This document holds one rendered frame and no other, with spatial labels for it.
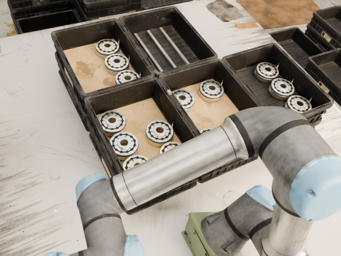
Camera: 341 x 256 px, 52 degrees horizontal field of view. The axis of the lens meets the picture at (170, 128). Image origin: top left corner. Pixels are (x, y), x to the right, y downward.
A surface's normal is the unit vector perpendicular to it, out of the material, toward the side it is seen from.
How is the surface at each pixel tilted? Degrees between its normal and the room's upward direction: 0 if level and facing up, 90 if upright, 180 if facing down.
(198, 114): 0
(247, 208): 50
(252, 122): 34
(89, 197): 25
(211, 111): 0
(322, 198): 77
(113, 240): 18
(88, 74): 0
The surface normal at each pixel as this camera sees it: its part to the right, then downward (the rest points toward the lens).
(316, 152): -0.10, -0.63
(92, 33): 0.47, 0.73
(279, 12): 0.11, -0.61
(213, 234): -0.36, -0.34
